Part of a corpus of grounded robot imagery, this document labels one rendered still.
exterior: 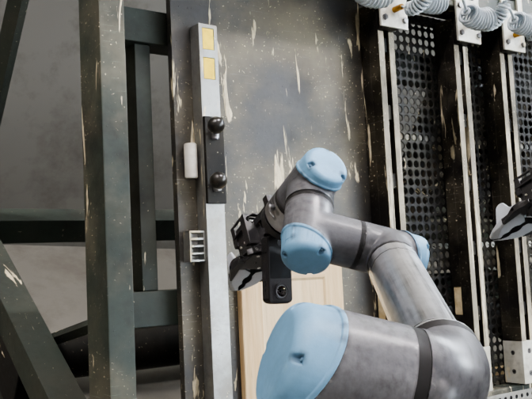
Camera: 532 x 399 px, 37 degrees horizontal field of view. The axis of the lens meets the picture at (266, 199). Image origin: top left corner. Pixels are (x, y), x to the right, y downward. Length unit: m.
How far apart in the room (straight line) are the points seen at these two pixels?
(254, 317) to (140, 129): 0.51
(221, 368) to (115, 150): 0.54
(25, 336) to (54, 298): 1.69
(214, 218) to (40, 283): 2.26
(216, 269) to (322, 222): 0.67
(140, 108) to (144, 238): 0.30
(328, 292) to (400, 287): 1.00
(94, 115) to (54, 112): 2.27
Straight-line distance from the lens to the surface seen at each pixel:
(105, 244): 1.65
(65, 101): 3.98
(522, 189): 1.57
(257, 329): 1.87
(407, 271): 1.05
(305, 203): 1.17
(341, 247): 1.15
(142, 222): 1.80
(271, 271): 1.31
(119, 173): 1.68
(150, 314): 1.79
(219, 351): 1.79
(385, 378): 0.78
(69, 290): 3.95
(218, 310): 1.79
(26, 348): 2.15
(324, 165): 1.20
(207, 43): 1.86
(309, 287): 1.97
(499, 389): 2.44
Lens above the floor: 2.04
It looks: 21 degrees down
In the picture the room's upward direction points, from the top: 17 degrees clockwise
